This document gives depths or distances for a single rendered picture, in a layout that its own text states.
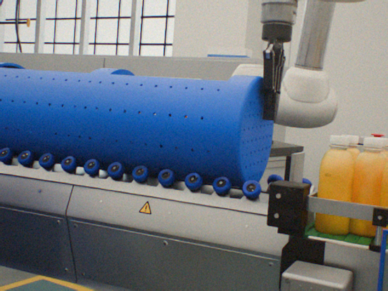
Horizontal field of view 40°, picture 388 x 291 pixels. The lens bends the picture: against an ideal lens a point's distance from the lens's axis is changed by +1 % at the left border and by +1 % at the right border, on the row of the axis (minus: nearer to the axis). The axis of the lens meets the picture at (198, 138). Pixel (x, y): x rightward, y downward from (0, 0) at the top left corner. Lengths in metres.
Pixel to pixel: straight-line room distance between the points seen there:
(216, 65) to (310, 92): 1.25
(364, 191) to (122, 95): 0.63
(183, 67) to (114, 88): 1.77
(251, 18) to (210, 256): 3.03
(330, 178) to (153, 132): 0.44
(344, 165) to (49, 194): 0.79
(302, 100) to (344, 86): 2.21
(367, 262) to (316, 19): 1.00
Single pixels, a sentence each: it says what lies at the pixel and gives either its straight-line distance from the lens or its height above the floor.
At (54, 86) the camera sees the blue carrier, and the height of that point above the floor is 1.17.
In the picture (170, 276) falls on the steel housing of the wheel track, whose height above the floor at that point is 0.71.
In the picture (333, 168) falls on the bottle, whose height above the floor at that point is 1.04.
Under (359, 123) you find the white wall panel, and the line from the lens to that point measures 4.01.
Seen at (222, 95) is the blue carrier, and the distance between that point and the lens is 1.26.
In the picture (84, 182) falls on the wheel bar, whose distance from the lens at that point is 1.45.
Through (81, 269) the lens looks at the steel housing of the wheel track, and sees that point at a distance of 1.54.
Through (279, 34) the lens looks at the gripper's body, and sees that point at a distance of 1.34.
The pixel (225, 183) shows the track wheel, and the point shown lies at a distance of 1.27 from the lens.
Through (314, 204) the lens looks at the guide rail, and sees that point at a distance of 1.11.
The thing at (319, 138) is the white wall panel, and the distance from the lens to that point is 4.09.
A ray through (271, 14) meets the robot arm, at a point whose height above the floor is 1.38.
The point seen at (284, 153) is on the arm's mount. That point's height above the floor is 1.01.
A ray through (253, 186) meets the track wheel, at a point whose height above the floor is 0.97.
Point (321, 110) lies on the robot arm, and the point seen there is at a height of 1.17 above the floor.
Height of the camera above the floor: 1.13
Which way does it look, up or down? 3 degrees down
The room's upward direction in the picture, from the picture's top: 5 degrees clockwise
